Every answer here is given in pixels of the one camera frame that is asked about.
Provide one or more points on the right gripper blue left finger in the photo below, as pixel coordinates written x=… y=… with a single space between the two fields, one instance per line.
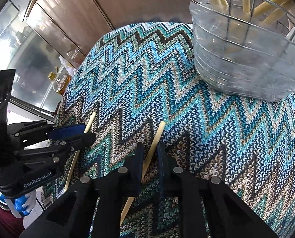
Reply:
x=115 y=188

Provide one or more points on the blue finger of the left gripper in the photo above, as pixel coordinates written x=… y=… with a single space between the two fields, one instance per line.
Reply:
x=65 y=132
x=75 y=143

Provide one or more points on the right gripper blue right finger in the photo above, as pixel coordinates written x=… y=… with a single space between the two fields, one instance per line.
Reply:
x=175 y=182

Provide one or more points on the left blue gloved hand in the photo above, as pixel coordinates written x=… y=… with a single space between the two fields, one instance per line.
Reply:
x=21 y=206

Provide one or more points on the yellow cap oil bottle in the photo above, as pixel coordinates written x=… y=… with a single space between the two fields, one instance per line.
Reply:
x=59 y=81

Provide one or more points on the zigzag patterned knit cloth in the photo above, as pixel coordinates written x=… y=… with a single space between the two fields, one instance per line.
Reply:
x=141 y=74

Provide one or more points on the sliding glass door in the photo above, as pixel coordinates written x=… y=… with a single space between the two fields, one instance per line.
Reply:
x=22 y=49

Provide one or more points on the wire utensil holder basket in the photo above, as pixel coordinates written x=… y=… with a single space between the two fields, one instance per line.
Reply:
x=236 y=53

